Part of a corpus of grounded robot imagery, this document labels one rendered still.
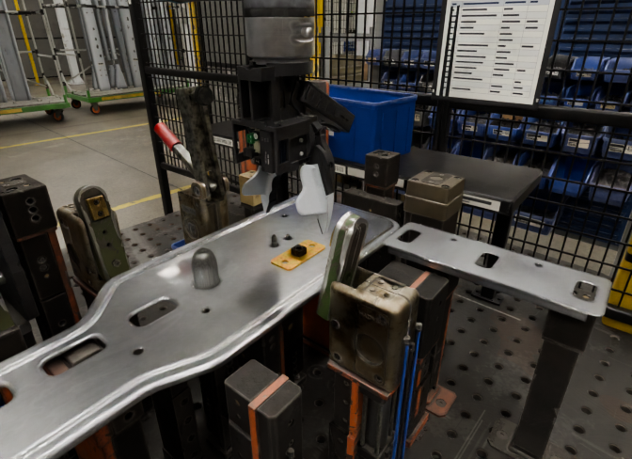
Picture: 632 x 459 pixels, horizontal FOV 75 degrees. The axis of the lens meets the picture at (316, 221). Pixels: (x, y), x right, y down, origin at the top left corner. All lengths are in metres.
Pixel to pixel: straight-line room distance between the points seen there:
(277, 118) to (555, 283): 0.40
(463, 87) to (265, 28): 0.62
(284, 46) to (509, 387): 0.70
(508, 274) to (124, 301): 0.49
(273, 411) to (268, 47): 0.35
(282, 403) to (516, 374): 0.59
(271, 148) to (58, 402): 0.31
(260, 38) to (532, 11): 0.62
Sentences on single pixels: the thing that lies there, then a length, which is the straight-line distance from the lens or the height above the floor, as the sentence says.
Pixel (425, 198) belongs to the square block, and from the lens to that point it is 0.72.
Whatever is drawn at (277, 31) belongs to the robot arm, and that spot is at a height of 1.29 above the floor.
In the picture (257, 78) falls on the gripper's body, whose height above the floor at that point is 1.25.
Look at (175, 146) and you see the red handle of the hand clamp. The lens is 0.73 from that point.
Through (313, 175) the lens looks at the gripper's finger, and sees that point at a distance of 0.50.
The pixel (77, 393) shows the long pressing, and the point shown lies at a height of 1.00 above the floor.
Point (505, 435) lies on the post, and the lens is 0.80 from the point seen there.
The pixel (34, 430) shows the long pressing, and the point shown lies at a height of 1.00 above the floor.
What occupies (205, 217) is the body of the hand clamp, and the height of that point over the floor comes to 1.02.
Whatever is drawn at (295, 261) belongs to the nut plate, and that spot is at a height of 1.00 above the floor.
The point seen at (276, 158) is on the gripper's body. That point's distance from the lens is 0.45.
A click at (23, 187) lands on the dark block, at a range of 0.62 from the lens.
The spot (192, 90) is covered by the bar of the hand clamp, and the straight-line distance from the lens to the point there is 0.68.
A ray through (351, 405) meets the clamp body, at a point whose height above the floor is 0.88.
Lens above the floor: 1.30
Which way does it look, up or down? 25 degrees down
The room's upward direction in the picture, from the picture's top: straight up
